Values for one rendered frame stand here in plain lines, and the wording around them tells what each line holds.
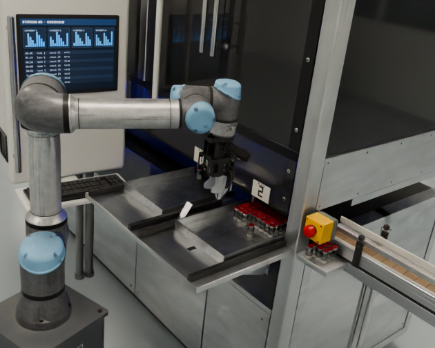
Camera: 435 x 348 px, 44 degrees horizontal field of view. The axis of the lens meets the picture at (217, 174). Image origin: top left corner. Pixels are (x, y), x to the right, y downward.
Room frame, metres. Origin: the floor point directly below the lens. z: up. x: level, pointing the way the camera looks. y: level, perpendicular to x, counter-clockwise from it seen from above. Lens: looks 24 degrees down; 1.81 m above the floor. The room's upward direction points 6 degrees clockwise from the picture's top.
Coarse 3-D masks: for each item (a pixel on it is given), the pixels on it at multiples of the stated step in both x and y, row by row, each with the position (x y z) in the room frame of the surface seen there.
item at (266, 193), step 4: (256, 180) 1.70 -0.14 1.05; (256, 184) 1.70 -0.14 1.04; (260, 184) 1.69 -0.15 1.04; (252, 188) 1.71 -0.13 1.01; (256, 188) 1.70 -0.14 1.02; (260, 188) 1.69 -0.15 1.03; (264, 188) 1.67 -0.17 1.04; (268, 188) 1.66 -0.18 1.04; (252, 192) 1.71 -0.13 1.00; (256, 192) 1.70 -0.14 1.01; (264, 192) 1.67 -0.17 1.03; (268, 192) 1.66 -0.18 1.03; (256, 196) 1.70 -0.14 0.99; (264, 196) 1.67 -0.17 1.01; (268, 196) 1.66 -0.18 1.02; (264, 200) 1.67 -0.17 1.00; (268, 200) 1.65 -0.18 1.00
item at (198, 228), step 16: (224, 208) 1.75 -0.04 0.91; (176, 224) 1.60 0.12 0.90; (192, 224) 1.65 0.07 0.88; (208, 224) 1.66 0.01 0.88; (224, 224) 1.67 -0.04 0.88; (240, 224) 1.68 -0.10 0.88; (192, 240) 1.53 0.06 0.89; (208, 240) 1.55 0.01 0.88; (224, 240) 1.56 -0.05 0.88; (240, 240) 1.57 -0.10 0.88; (256, 240) 1.59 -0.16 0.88; (272, 240) 1.55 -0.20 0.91; (224, 256) 1.42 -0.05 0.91
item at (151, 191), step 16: (160, 176) 1.97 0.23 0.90; (176, 176) 2.02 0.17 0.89; (192, 176) 2.05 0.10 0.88; (128, 192) 1.84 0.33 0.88; (144, 192) 1.86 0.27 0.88; (160, 192) 1.87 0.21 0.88; (176, 192) 1.89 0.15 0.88; (192, 192) 1.90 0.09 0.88; (208, 192) 1.92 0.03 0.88; (160, 208) 1.68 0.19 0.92; (176, 208) 1.71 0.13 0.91
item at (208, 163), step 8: (208, 136) 1.44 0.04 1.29; (216, 136) 1.43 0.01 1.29; (208, 144) 1.43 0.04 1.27; (216, 144) 1.42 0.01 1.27; (224, 144) 1.45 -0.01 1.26; (200, 152) 1.45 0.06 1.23; (208, 152) 1.43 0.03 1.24; (216, 152) 1.43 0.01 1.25; (224, 152) 1.45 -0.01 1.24; (208, 160) 1.43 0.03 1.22; (216, 160) 1.41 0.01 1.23; (224, 160) 1.43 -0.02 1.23; (232, 160) 1.45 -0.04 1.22; (208, 168) 1.42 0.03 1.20; (216, 168) 1.41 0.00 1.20; (224, 168) 1.44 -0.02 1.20; (216, 176) 1.41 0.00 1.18
